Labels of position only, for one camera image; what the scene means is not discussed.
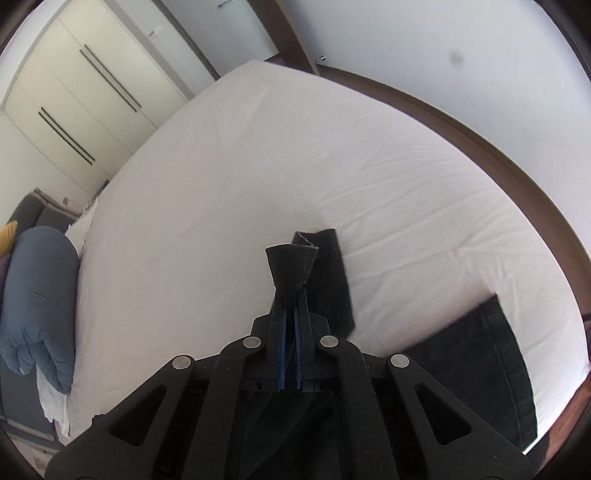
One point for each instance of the yellow pillow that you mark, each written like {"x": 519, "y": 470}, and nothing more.
{"x": 8, "y": 237}

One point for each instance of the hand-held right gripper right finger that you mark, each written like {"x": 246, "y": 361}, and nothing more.
{"x": 299, "y": 344}

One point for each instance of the dark door frame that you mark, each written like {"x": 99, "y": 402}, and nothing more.
{"x": 210, "y": 67}

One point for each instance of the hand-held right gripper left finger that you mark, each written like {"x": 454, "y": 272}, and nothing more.
{"x": 280, "y": 344}

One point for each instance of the rolled blue duvet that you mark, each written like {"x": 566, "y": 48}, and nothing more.
{"x": 39, "y": 300}

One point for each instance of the cream wardrobe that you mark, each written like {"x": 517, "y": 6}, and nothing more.
{"x": 60, "y": 69}

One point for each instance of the black denim pants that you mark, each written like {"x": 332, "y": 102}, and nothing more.
{"x": 485, "y": 360}

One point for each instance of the brown wooden door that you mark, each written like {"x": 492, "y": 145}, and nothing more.
{"x": 295, "y": 37}

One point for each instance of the bed with white sheet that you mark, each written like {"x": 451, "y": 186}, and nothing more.
{"x": 277, "y": 175}

